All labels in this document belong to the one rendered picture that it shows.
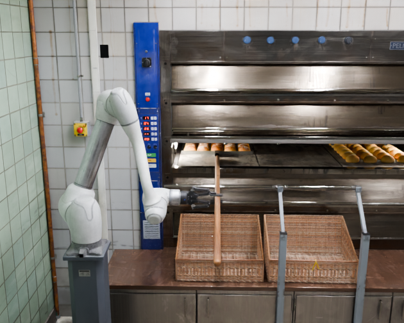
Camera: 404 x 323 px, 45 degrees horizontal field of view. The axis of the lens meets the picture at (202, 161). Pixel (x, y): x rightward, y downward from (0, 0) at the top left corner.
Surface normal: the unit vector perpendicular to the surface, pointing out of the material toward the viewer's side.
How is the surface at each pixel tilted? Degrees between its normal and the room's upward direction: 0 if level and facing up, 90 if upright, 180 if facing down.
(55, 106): 90
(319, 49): 90
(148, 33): 90
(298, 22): 90
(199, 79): 69
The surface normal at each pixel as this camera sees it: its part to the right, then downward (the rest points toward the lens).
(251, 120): -0.02, -0.09
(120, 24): -0.02, 0.25
